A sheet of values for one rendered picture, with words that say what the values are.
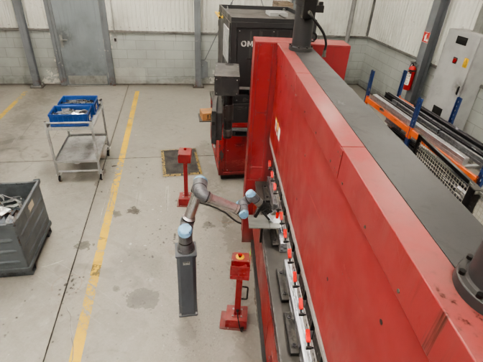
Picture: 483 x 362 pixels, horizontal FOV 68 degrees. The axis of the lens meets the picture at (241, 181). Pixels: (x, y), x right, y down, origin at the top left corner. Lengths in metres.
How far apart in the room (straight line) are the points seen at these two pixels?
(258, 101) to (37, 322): 2.87
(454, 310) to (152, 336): 2.97
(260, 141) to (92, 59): 6.80
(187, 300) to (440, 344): 2.80
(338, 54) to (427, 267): 2.72
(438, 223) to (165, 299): 3.05
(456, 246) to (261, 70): 2.62
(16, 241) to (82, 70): 6.48
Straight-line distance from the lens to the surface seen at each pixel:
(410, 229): 1.11
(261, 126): 3.60
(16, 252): 4.21
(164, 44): 9.61
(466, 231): 1.20
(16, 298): 4.27
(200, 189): 2.79
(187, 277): 3.30
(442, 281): 0.99
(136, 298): 3.89
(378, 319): 1.27
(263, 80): 3.44
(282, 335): 2.53
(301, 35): 3.06
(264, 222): 3.11
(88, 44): 9.78
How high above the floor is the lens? 2.92
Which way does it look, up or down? 32 degrees down
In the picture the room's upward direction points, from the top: 3 degrees clockwise
